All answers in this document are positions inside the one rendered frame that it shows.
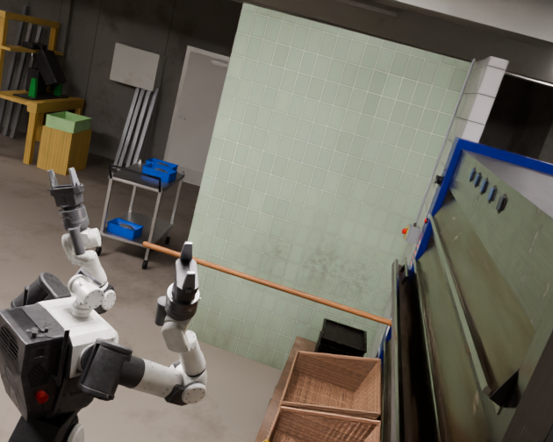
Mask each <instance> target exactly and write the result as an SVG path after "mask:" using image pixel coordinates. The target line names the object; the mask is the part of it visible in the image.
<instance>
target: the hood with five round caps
mask: <svg viewBox="0 0 553 442"><path fill-rule="evenodd" d="M449 189H450V191H451V193H452V194H453V196H454V198H455V199H456V201H457V202H458V204H459V205H460V207H461V209H462V210H463V213H464V214H465V216H466V217H467V218H468V220H469V221H470V224H471V225H472V227H473V229H474V230H475V232H476V233H477V235H478V236H479V238H480V240H481V241H482V243H483V245H484V246H485V248H486V250H487V252H488V253H489V254H490V256H491V257H492V259H493V261H494V263H495V264H496V266H497V268H498V269H499V271H500V272H501V274H502V275H503V277H504V279H505V280H506V283H507V284H508V286H509V287H510V289H511V290H512V291H513V294H514V295H515V297H516V299H517V300H518V302H519V303H520V305H521V307H522V309H523V310H524V311H525V313H526V315H527V316H528V318H529V320H530V322H531V323H532V325H533V326H534V327H535V329H536V330H537V328H538V325H539V324H540V322H541V320H542V316H543V314H544V312H545V310H546V308H547V306H548V304H549V300H550V298H551V297H552V295H553V219H552V218H551V217H549V216H548V215H547V214H545V213H544V212H543V211H541V210H540V209H539V208H537V207H536V206H535V205H533V204H532V203H531V202H530V201H529V200H528V199H526V198H525V197H524V196H522V195H521V194H519V193H518V192H517V191H516V190H514V189H513V188H511V187H510V186H509V185H507V184H506V183H505V182H503V181H502V180H501V179H499V178H498V176H496V175H495V174H493V173H492V172H491V171H490V170H488V169H487V168H485V167H484V166H483V165H481V164H480V163H479V162H478V161H476V160H475V159H473V158H472V157H471V156H469V155H468V154H467V153H466V152H465V151H463V152H462V155H461V158H460V160H459V162H458V165H457V168H456V172H455V174H454V176H453V179H452V182H451V184H450V186H449Z"/></svg>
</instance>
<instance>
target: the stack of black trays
mask: <svg viewBox="0 0 553 442"><path fill-rule="evenodd" d="M314 352H315V353H329V354H338V355H347V356H351V355H352V356H356V357H363V356H364V354H365V353H367V332H366V331H363V330H360V329H357V328H355V327H352V326H348V325H345V324H341V323H338V322H335V321H333V320H330V319H326V318H324V322H323V325H322V330H321V331H320V335H319V339H318V340H317V343H316V346H315V350H314Z"/></svg>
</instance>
